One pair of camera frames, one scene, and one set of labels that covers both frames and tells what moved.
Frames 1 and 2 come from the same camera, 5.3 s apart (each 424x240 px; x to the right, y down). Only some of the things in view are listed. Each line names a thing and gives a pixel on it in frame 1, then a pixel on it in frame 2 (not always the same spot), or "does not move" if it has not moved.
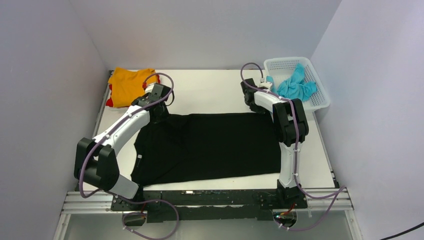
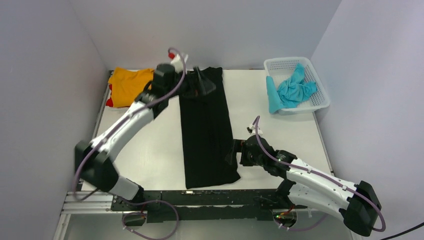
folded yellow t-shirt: x=126 y=84 does not move
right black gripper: x=259 y=110 → x=238 y=146
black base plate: x=209 y=205 does not move
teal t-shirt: x=296 y=85 does not move
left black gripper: x=164 y=117 → x=195 y=89
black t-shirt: x=191 y=145 → x=207 y=135
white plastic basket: x=282 y=68 does not move
